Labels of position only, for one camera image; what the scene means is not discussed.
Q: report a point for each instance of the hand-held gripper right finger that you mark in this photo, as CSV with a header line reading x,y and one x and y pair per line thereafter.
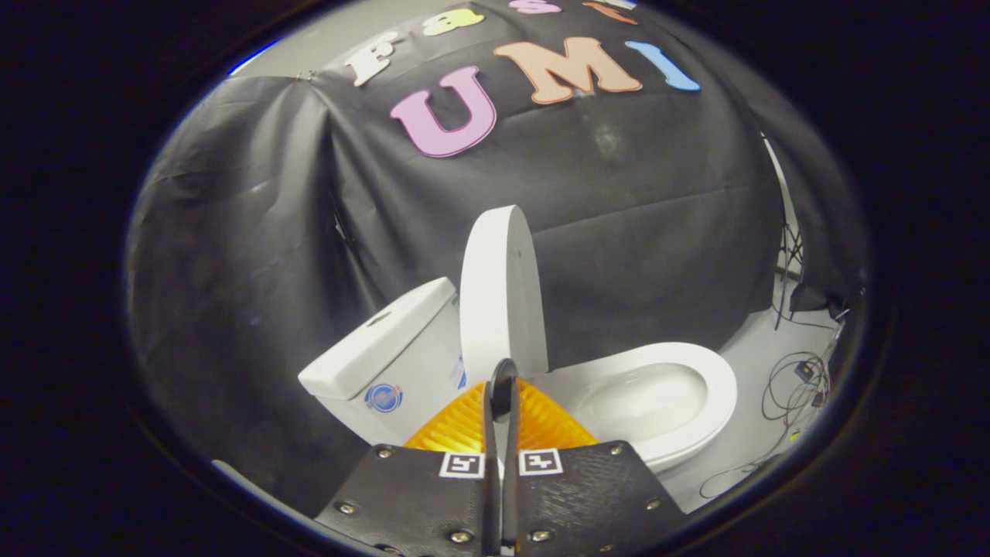
x,y
512,495

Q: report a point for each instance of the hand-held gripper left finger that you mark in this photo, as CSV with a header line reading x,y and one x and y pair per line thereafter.
x,y
491,495

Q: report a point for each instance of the white toilet lid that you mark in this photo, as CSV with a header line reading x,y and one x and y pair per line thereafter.
x,y
499,294

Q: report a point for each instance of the white toilet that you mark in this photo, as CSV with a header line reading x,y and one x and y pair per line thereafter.
x,y
402,356

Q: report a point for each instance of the white toilet seat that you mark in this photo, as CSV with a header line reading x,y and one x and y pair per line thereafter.
x,y
715,387

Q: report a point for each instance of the black backdrop cloth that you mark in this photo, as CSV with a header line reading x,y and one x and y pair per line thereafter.
x,y
619,209

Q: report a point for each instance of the small black adapter box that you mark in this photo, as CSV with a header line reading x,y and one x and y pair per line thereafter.
x,y
804,370

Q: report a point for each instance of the black light stand tripod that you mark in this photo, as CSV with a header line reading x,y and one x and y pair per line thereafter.
x,y
785,255

